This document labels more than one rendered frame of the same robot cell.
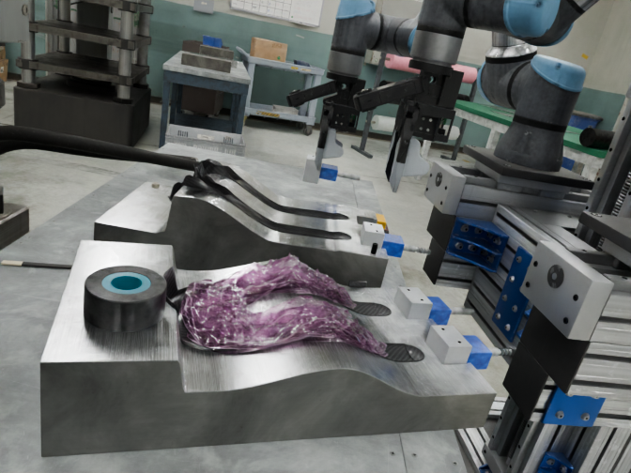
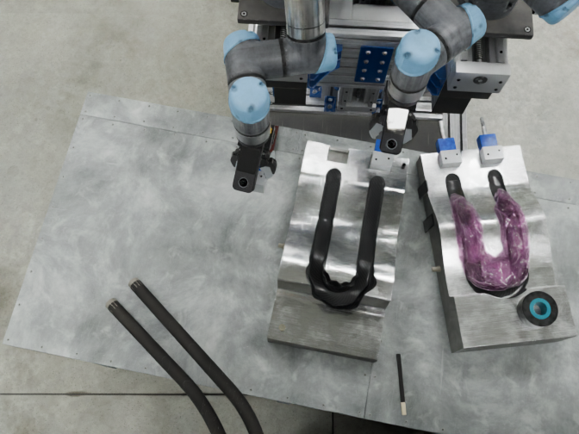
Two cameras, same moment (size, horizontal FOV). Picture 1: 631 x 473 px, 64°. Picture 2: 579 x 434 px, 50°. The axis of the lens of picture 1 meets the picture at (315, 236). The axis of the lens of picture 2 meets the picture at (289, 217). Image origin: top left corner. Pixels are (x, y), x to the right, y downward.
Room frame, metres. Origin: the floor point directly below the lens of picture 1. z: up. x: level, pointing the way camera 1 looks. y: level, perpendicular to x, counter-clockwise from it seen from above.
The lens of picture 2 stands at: (0.94, 0.56, 2.32)
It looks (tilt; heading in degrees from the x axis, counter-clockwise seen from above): 72 degrees down; 284
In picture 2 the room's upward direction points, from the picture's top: 1 degrees clockwise
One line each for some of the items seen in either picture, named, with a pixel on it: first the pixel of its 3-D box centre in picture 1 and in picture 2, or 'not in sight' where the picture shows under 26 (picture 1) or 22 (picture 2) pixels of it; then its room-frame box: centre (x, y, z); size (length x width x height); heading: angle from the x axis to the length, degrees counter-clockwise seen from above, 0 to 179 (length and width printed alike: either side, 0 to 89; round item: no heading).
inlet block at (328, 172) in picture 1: (332, 173); (258, 163); (1.15, -0.01, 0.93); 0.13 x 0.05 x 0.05; 93
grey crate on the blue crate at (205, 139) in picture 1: (205, 144); not in sight; (3.91, 1.00, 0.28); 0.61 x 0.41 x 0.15; 104
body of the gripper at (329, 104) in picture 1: (341, 102); (254, 139); (1.15, 0.00, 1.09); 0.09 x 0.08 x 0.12; 93
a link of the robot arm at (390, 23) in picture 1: (398, 37); (252, 61); (1.17, -0.09, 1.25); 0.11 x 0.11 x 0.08; 23
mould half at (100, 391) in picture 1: (278, 331); (490, 242); (0.56, 0.02, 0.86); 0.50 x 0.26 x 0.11; 110
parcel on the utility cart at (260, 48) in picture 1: (268, 52); not in sight; (6.70, 1.06, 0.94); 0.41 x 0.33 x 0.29; 112
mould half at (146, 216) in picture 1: (252, 219); (340, 245); (0.91, 0.13, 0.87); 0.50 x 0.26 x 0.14; 93
